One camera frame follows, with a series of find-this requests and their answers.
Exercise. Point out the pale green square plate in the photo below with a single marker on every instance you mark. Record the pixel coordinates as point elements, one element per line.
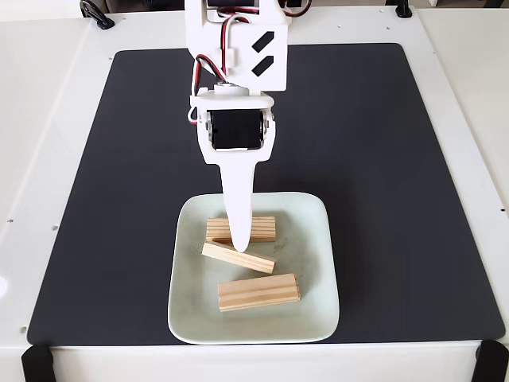
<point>246,322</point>

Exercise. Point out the black table clamp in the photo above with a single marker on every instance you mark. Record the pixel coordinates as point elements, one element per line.
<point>493,362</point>
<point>403,8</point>
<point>36,364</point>
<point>97,16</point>

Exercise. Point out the black rubber mat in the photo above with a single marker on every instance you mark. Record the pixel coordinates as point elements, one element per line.
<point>119,199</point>

